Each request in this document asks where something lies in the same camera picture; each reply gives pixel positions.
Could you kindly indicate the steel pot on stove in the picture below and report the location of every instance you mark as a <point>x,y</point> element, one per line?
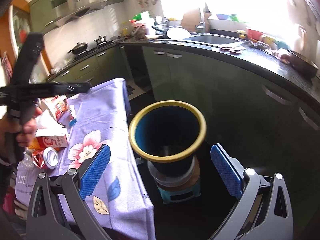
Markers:
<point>101,40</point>

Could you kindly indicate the blue bin with yellow rim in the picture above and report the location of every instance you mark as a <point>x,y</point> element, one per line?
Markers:
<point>168,133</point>

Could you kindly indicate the crushed red soda can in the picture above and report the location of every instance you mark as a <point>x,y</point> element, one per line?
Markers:
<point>45,159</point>

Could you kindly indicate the green lower kitchen cabinets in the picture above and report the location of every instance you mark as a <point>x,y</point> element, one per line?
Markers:
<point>262,111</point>

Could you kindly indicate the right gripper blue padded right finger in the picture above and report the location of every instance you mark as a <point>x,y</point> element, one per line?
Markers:
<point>262,209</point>

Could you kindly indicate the wooden cutting board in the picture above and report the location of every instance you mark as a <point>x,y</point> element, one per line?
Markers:
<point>191,19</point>

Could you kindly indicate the stainless kitchen sink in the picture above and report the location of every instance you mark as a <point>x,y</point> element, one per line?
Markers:
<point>215,40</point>

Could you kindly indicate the red and white carton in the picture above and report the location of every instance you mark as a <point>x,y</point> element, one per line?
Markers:
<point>57,106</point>

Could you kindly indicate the person's left hand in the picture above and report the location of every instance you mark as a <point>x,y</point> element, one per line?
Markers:
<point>24,133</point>

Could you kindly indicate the white red-print milk box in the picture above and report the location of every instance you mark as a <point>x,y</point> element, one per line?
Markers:
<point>45,137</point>

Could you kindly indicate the steel range hood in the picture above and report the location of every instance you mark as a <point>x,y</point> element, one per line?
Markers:
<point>75,9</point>

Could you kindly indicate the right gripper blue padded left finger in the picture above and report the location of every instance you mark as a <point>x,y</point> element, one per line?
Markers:
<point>46,218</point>

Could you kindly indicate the purple floral tablecloth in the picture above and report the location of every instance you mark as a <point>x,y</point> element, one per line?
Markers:
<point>119,201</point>

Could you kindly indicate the black wok on stove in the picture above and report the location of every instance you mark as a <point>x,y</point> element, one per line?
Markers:
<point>79,48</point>

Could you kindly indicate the white plate by sink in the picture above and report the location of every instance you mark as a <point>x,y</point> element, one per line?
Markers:
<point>177,33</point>

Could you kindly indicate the dark pan on counter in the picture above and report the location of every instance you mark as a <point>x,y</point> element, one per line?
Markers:
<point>302,64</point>

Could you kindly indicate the teal plastic stool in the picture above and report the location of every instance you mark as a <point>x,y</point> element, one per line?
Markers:
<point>179,194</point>

